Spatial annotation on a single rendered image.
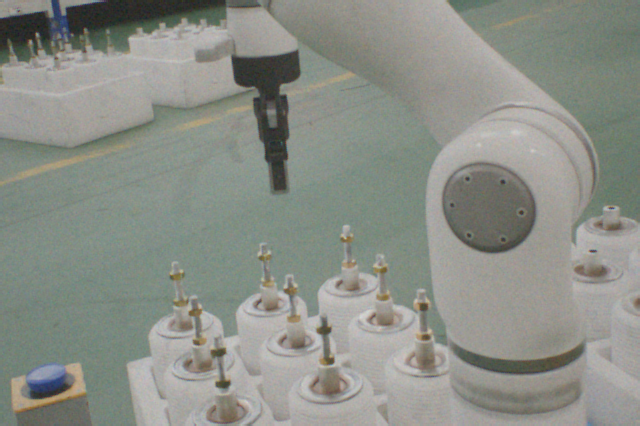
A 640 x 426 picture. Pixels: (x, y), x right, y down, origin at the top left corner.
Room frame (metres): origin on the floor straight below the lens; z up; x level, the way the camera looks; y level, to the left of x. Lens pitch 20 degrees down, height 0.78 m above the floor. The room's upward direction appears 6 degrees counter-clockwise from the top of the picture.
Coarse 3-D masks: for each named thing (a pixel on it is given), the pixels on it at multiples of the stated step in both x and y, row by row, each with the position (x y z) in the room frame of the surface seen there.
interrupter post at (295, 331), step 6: (288, 324) 1.00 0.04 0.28; (294, 324) 1.00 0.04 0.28; (300, 324) 1.00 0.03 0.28; (288, 330) 1.01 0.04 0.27; (294, 330) 1.00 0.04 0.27; (300, 330) 1.00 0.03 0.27; (288, 336) 1.01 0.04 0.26; (294, 336) 1.00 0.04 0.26; (300, 336) 1.00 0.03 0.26; (288, 342) 1.01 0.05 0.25; (294, 342) 1.00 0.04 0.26; (300, 342) 1.00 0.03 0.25
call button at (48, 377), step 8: (40, 368) 0.87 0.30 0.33; (48, 368) 0.86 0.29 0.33; (56, 368) 0.86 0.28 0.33; (64, 368) 0.86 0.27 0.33; (32, 376) 0.85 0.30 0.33; (40, 376) 0.85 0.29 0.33; (48, 376) 0.85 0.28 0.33; (56, 376) 0.85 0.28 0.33; (64, 376) 0.85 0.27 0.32; (32, 384) 0.84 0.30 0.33; (40, 384) 0.84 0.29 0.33; (48, 384) 0.84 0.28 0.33; (56, 384) 0.84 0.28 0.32; (40, 392) 0.84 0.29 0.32
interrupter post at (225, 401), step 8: (216, 392) 0.86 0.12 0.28; (224, 392) 0.86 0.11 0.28; (232, 392) 0.86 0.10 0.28; (216, 400) 0.86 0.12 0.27; (224, 400) 0.86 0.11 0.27; (232, 400) 0.86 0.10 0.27; (224, 408) 0.86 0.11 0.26; (232, 408) 0.86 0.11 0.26; (224, 416) 0.86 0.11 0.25; (232, 416) 0.86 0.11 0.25
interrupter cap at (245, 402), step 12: (240, 396) 0.89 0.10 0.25; (252, 396) 0.89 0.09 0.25; (204, 408) 0.88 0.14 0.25; (216, 408) 0.88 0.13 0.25; (240, 408) 0.87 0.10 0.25; (252, 408) 0.87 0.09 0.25; (192, 420) 0.86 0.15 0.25; (204, 420) 0.85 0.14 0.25; (216, 420) 0.86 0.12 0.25; (228, 420) 0.85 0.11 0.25; (240, 420) 0.85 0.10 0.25; (252, 420) 0.84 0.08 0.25
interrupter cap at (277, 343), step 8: (304, 328) 1.04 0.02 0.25; (312, 328) 1.04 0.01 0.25; (272, 336) 1.03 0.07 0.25; (280, 336) 1.03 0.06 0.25; (312, 336) 1.02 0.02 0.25; (272, 344) 1.01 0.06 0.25; (280, 344) 1.01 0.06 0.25; (288, 344) 1.01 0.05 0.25; (304, 344) 1.00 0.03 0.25; (312, 344) 1.00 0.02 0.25; (320, 344) 0.99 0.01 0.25; (272, 352) 0.99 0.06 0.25; (280, 352) 0.98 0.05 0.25; (288, 352) 0.98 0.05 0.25; (296, 352) 0.98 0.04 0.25; (304, 352) 0.98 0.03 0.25; (312, 352) 0.98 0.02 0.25
